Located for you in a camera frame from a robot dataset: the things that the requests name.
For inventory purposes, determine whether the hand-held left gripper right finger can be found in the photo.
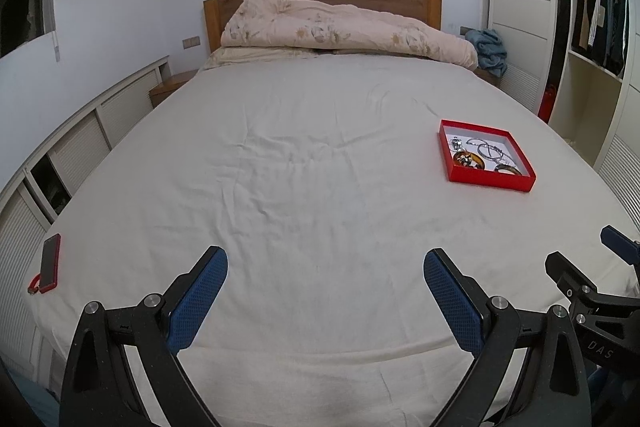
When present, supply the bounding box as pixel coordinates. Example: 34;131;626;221
422;248;596;427

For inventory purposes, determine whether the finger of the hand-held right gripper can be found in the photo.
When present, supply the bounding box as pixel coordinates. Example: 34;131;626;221
600;225;640;295
545;251;599;309

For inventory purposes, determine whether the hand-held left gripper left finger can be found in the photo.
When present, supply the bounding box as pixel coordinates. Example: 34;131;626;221
59;246;229;427

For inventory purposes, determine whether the red jewelry box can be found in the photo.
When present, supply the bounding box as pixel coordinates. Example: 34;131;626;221
439;119;537;193

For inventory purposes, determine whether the mixed bead bracelet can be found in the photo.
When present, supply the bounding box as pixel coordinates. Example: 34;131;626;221
453;150;486;170

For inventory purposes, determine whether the large twisted silver bangle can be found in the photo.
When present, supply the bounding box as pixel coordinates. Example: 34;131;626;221
476;143;506;162

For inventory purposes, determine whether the phone in red case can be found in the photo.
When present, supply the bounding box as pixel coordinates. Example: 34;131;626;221
27;233;62;294

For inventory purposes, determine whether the wooden nightstand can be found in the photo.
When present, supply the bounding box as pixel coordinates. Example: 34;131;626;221
474;67;503;88
149;71;201;109

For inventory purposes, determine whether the row of hanging clothes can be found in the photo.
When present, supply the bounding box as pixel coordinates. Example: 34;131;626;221
570;0;628;78

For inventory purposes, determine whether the blue crumpled cloth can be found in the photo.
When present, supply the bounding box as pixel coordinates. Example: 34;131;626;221
464;28;508;78

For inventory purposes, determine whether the beige pillow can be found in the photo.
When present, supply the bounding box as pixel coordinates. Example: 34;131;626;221
200;47;321;70

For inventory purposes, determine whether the beige floral quilt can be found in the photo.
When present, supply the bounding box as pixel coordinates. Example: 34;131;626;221
220;0;479;70

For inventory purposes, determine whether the white low wall cabinet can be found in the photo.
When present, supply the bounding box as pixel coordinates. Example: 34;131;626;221
0;57;173;358

